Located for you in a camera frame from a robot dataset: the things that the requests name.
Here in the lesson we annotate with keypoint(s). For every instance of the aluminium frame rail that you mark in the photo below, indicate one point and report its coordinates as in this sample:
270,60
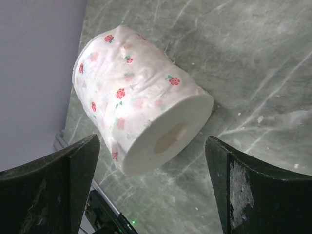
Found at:
59,142

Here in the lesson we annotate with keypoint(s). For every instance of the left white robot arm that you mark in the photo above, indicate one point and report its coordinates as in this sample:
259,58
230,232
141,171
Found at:
104,217

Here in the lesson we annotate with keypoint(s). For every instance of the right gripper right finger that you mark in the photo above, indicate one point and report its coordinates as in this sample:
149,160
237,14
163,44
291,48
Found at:
255,197

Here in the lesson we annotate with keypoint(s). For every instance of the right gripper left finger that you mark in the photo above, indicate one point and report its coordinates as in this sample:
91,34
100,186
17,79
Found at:
48,195

